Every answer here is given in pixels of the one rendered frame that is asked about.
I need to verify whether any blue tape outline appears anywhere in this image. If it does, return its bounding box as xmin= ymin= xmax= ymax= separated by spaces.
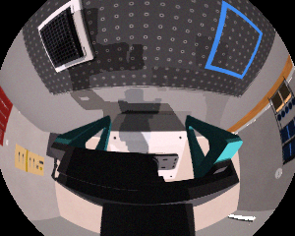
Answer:
xmin=205 ymin=0 xmax=263 ymax=79

